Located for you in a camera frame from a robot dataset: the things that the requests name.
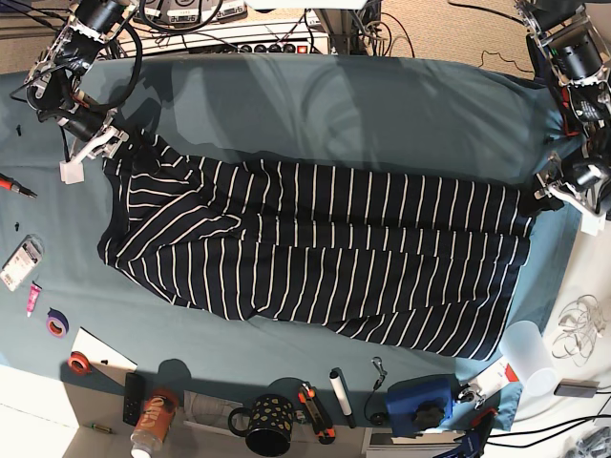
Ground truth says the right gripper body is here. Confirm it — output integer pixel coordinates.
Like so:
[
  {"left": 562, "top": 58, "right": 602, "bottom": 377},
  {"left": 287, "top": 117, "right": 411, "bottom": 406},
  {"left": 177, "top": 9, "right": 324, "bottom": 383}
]
[{"left": 62, "top": 112, "right": 105, "bottom": 143}]

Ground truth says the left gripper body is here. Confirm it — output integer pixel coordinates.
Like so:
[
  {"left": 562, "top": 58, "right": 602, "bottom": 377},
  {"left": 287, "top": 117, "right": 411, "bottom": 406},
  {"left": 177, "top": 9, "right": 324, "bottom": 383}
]
[{"left": 565, "top": 159, "right": 609, "bottom": 193}]

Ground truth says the navy white striped t-shirt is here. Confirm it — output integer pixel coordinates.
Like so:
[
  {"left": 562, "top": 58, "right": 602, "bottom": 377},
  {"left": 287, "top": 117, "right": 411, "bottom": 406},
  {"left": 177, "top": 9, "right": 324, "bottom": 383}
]
[{"left": 98, "top": 132, "right": 536, "bottom": 360}]

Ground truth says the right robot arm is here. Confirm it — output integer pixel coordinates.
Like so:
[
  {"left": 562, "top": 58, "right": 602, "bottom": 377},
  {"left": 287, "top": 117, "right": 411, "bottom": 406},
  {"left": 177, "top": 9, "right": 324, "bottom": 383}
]
[{"left": 10, "top": 1, "right": 143, "bottom": 142}]

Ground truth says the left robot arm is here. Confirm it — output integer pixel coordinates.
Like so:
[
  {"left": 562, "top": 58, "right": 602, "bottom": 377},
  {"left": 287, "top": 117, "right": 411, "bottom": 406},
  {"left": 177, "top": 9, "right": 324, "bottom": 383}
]
[{"left": 515, "top": 1, "right": 610, "bottom": 220}]

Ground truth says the orange black table clamp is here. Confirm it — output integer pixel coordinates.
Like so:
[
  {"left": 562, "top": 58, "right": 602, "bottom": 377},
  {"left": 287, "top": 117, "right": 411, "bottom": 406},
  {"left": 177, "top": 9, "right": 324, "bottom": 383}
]
[{"left": 559, "top": 87, "right": 581, "bottom": 137}]

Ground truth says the clear plastic screw box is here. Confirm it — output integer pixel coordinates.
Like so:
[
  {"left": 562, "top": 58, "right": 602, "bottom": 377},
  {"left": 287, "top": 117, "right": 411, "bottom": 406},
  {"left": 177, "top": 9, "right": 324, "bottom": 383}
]
[{"left": 1, "top": 235, "right": 44, "bottom": 292}]

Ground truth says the translucent plastic cup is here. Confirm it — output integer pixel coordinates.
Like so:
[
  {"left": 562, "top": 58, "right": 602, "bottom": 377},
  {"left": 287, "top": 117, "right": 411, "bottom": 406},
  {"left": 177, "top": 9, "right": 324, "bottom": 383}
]
[{"left": 499, "top": 321, "right": 559, "bottom": 397}]

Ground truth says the pink glue tube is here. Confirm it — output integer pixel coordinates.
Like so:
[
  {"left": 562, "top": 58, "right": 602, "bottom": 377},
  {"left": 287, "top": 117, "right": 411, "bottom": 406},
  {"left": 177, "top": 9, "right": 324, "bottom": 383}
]
[{"left": 26, "top": 281, "right": 42, "bottom": 318}]

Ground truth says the white red card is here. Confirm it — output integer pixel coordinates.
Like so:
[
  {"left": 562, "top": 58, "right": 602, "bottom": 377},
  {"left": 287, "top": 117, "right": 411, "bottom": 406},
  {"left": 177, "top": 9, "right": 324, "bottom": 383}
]
[{"left": 468, "top": 357, "right": 518, "bottom": 398}]

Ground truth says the grey small box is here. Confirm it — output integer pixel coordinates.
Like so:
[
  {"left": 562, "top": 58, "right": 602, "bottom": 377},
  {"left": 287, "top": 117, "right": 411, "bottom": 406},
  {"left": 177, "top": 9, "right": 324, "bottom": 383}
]
[{"left": 554, "top": 380, "right": 599, "bottom": 399}]

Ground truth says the purple tape roll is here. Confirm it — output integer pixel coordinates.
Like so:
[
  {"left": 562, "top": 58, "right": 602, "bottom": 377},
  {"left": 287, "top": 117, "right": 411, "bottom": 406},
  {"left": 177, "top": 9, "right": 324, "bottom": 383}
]
[{"left": 46, "top": 308, "right": 69, "bottom": 338}]

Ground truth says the white power strip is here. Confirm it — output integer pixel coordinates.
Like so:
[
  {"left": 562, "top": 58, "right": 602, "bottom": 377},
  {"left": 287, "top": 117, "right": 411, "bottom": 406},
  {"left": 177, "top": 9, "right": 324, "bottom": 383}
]
[{"left": 135, "top": 17, "right": 331, "bottom": 55}]

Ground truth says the white paper sheet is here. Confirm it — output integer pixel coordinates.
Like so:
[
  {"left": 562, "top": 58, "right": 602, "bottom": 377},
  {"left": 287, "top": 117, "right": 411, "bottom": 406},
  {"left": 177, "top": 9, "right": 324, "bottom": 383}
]
[{"left": 72, "top": 327, "right": 137, "bottom": 371}]

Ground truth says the blue clamp block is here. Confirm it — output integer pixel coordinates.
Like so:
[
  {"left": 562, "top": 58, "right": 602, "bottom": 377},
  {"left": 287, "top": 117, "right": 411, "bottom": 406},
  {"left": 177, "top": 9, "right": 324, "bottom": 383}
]
[{"left": 385, "top": 376, "right": 454, "bottom": 437}]

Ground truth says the orange tape roll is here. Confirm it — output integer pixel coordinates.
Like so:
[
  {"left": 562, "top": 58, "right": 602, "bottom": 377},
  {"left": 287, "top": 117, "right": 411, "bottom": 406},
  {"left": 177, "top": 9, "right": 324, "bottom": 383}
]
[{"left": 67, "top": 351, "right": 92, "bottom": 376}]

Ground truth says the black remote control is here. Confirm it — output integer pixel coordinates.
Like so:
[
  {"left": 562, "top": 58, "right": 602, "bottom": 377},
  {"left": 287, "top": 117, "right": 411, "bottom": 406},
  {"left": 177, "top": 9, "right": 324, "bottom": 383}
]
[{"left": 122, "top": 372, "right": 145, "bottom": 427}]

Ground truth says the white black marker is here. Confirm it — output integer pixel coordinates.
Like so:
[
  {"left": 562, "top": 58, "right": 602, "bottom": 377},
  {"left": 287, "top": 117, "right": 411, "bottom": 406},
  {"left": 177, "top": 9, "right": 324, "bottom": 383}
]
[{"left": 328, "top": 367, "right": 357, "bottom": 428}]

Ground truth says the orange drink bottle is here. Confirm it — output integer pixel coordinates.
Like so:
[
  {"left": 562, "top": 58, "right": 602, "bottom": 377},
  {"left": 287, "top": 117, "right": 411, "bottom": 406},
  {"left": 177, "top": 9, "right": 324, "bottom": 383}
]
[{"left": 130, "top": 388, "right": 179, "bottom": 458}]

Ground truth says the orange black utility knife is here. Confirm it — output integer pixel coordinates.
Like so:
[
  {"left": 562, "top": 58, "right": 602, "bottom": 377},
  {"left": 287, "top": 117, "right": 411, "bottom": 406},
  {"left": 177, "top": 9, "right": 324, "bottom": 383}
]
[{"left": 298, "top": 382, "right": 336, "bottom": 445}]

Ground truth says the black mug yellow pattern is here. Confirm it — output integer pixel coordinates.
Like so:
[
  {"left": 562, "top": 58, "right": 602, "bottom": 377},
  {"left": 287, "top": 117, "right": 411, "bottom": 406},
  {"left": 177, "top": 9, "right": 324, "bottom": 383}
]
[{"left": 227, "top": 394, "right": 295, "bottom": 457}]

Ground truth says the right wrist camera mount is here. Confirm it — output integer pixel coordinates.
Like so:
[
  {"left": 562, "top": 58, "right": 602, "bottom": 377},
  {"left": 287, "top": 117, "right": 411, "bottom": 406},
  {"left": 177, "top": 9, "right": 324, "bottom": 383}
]
[{"left": 59, "top": 126, "right": 130, "bottom": 185}]

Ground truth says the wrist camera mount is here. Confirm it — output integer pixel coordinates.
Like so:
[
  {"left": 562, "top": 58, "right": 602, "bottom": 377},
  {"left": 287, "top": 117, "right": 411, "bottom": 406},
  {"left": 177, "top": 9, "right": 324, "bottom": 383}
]
[
  {"left": 535, "top": 151, "right": 610, "bottom": 237},
  {"left": 59, "top": 126, "right": 130, "bottom": 185}
]

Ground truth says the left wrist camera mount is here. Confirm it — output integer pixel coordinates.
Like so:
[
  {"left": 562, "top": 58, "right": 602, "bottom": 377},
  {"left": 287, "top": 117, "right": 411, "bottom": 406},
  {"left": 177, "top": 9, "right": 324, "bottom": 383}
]
[{"left": 535, "top": 151, "right": 610, "bottom": 237}]

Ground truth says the orange handled screwdriver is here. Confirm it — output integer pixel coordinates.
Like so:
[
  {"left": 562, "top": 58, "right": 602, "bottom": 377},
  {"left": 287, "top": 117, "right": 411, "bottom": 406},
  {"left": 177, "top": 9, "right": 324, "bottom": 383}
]
[{"left": 0, "top": 175, "right": 37, "bottom": 198}]

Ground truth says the white cable bundle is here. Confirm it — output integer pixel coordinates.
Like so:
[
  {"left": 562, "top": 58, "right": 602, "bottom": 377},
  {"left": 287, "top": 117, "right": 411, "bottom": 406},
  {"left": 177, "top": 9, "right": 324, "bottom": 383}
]
[{"left": 551, "top": 294, "right": 607, "bottom": 368}]

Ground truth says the black lanyard with clip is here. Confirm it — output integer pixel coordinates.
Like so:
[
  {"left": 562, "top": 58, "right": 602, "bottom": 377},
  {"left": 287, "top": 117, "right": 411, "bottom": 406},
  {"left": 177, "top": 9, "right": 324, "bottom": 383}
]
[{"left": 364, "top": 355, "right": 389, "bottom": 427}]

